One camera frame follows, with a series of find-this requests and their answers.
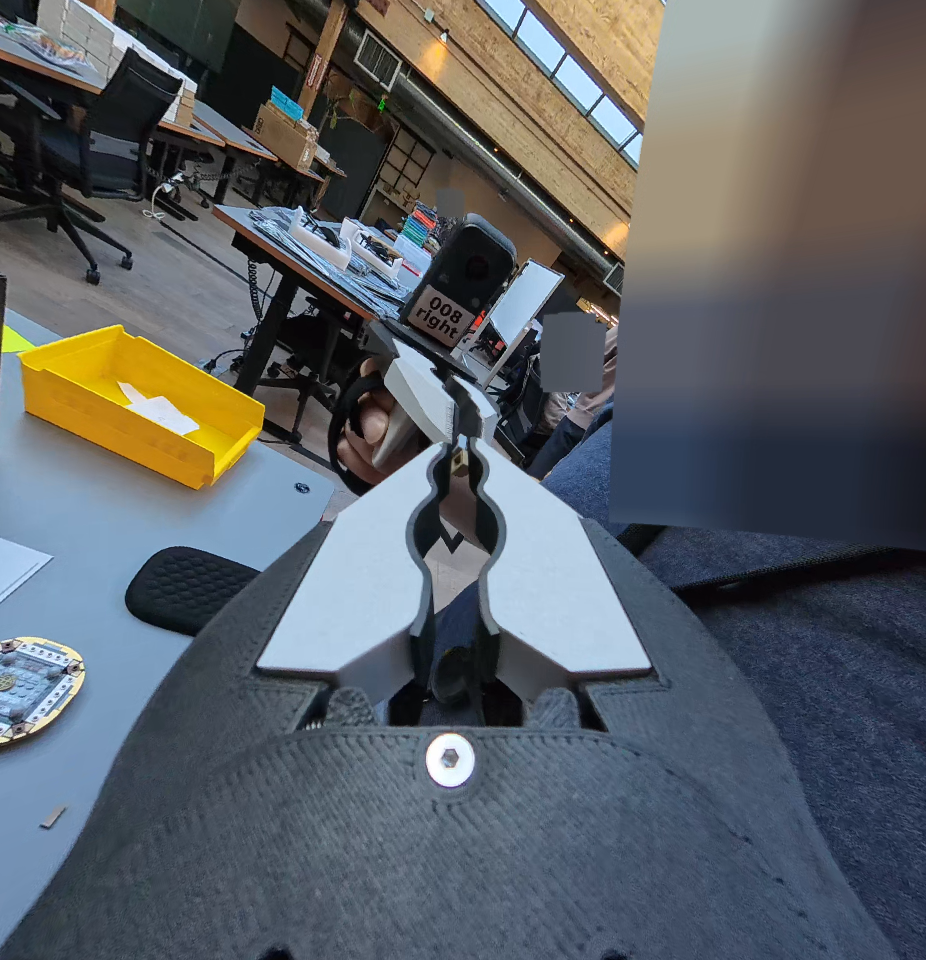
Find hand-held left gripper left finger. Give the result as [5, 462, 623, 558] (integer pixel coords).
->
[256, 442, 455, 690]

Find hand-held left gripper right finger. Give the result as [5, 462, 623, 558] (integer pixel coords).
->
[466, 437, 653, 685]

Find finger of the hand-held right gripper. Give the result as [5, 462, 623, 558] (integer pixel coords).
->
[384, 356, 460, 451]
[451, 377, 500, 441]

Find oval lego base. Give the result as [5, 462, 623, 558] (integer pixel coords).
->
[0, 637, 86, 750]

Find person's right hand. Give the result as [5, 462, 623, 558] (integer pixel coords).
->
[337, 358, 404, 489]

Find stack of colourful boxes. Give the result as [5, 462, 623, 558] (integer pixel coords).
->
[397, 206, 439, 264]

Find white framed board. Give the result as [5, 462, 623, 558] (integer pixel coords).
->
[481, 258, 566, 387]

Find white gripper holder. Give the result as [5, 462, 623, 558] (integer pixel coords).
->
[341, 217, 405, 282]
[286, 208, 353, 271]

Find pile of dark packets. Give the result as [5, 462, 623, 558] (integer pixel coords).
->
[249, 206, 426, 309]

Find black mesh wrist rest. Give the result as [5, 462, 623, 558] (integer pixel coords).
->
[125, 546, 263, 637]

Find grey desk with wooden edge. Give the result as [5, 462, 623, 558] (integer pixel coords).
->
[193, 101, 280, 207]
[0, 33, 227, 204]
[241, 127, 347, 211]

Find grey desk with black legs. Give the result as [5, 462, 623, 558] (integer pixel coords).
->
[211, 202, 434, 451]

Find brown cardboard box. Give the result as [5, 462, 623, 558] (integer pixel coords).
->
[254, 101, 319, 172]

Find white paper slip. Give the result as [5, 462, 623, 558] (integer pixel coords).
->
[116, 381, 201, 436]

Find white instruction booklet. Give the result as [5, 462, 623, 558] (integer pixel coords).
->
[0, 531, 55, 618]

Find yellow plastic bin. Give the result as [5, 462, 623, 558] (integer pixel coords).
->
[19, 324, 266, 491]

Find black mesh office chair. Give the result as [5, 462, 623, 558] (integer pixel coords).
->
[0, 48, 185, 286]

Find stack of white boxes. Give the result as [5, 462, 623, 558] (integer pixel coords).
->
[39, 0, 197, 125]

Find clear bag of colourful parts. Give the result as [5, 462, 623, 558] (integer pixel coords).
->
[0, 11, 92, 72]

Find grey ceiling duct pipe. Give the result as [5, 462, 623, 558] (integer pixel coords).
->
[395, 75, 621, 279]

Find wall air vent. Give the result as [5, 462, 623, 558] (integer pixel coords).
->
[354, 30, 404, 93]

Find wooden post with red sign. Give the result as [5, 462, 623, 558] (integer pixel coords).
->
[298, 0, 351, 114]

